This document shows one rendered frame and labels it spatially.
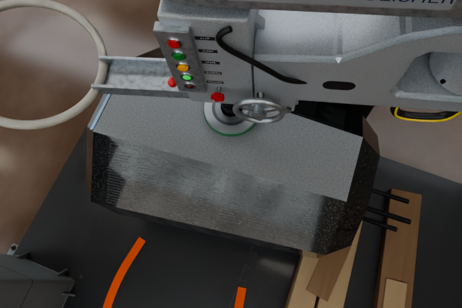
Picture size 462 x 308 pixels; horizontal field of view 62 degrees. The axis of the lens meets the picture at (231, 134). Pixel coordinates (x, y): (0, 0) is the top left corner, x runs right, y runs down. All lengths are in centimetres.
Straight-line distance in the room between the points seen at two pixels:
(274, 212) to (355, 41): 76
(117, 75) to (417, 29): 96
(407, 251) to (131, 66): 164
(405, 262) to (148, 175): 138
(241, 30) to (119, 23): 216
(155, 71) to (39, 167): 147
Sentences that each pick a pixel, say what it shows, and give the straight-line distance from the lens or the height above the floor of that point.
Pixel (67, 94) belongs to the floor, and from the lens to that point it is 280.
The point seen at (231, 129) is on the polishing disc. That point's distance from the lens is 143.
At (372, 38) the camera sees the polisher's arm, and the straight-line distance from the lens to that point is 93.
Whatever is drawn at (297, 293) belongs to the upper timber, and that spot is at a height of 20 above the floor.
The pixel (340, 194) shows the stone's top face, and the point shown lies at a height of 85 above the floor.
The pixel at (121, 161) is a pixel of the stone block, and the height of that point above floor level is 77.
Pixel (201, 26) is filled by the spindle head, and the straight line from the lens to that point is 86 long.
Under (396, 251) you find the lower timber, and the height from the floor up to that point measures 9.
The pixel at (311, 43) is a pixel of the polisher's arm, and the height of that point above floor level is 142.
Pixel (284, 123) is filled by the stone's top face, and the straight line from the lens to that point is 149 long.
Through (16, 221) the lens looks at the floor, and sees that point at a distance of 266.
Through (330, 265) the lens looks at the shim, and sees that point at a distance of 203.
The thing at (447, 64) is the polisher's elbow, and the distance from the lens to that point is 111.
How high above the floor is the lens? 222
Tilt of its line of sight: 69 degrees down
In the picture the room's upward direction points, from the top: 12 degrees counter-clockwise
